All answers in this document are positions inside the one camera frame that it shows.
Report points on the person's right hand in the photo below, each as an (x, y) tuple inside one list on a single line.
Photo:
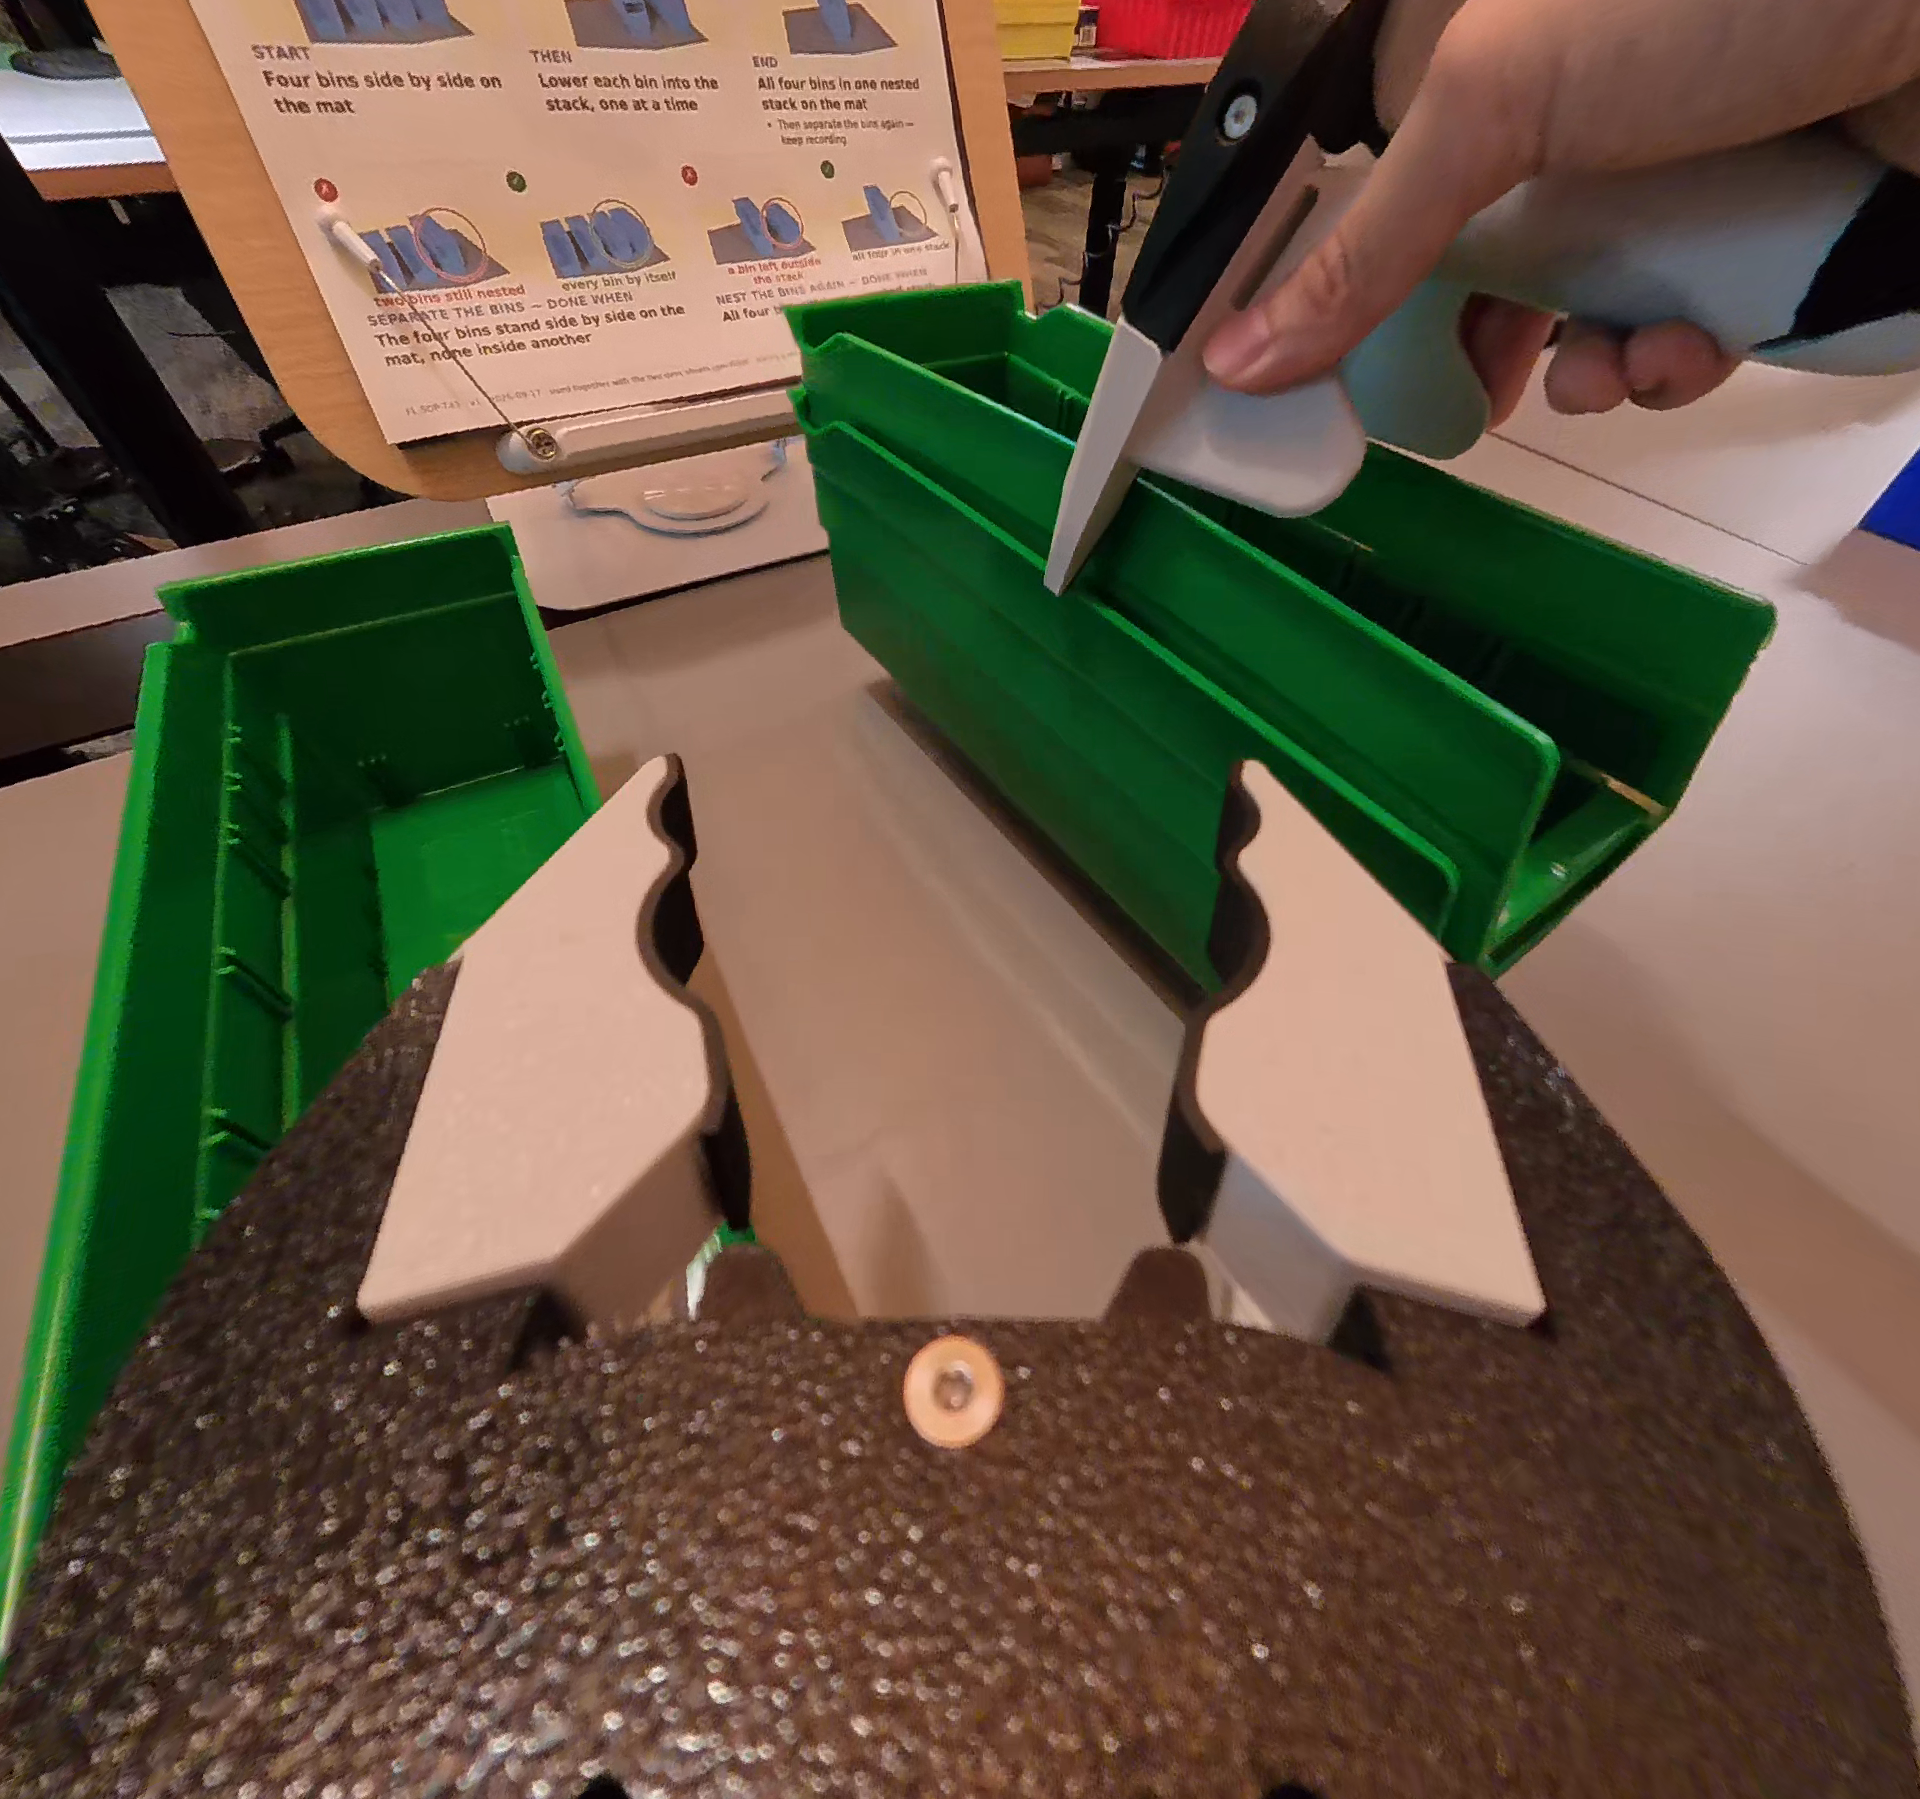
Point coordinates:
[(1681, 31)]

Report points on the wooden-top table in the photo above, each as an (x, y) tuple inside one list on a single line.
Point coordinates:
[(77, 165), (1051, 79)]

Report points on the printed instruction sheet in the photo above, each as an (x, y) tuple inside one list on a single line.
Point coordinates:
[(600, 121)]

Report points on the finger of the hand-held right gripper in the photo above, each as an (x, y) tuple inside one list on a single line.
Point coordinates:
[(1127, 435)]

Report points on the instruction sheet on stand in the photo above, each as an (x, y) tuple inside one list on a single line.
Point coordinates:
[(977, 91)]

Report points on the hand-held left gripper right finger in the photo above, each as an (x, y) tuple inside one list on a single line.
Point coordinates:
[(1366, 1110)]

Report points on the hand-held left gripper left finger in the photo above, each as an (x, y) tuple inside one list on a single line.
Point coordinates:
[(557, 1110)]

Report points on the blue plastic bin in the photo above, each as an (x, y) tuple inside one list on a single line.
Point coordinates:
[(1895, 501)]

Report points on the yellow plastic bin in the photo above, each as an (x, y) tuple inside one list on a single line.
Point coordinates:
[(1037, 19)]

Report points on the red plastic bin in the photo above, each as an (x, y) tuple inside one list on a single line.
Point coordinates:
[(1171, 15)]

